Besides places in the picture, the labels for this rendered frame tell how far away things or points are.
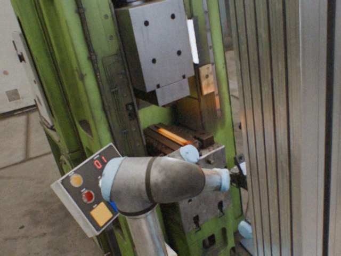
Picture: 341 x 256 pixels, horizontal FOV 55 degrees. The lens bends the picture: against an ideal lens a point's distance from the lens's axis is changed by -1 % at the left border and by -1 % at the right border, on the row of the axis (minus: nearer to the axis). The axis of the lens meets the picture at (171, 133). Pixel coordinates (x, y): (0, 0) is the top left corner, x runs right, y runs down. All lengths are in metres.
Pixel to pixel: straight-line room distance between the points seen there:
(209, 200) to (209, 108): 0.57
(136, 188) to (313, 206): 0.46
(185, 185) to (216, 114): 1.38
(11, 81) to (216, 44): 5.44
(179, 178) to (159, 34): 1.00
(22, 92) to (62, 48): 5.08
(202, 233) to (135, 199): 1.36
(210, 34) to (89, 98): 0.81
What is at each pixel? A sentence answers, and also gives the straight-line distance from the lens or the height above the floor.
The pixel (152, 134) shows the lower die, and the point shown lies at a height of 0.99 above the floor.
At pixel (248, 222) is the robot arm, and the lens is 1.41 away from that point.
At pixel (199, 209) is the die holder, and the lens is 2.05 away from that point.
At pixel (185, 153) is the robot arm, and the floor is 1.26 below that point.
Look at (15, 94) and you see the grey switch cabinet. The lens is 7.08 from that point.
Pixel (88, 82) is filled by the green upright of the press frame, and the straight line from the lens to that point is 1.69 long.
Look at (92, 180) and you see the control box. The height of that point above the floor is 1.12.
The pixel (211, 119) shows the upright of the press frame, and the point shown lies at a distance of 2.13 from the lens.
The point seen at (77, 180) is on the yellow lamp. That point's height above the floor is 1.16.
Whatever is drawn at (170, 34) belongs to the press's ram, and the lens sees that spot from 1.70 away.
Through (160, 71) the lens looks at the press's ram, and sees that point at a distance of 1.69.
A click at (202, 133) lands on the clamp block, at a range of 2.02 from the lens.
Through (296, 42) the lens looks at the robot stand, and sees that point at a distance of 0.37.
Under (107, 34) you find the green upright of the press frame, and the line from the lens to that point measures 1.71.
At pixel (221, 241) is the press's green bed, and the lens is 2.42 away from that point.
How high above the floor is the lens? 1.86
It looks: 25 degrees down
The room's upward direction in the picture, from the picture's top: 11 degrees counter-clockwise
